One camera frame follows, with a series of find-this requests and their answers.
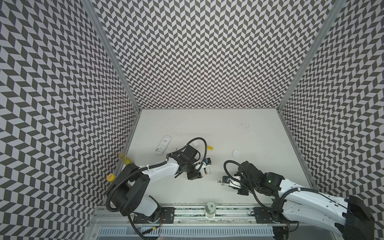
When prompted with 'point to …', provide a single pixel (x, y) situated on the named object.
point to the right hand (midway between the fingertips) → (232, 185)
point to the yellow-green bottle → (125, 158)
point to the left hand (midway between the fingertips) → (198, 170)
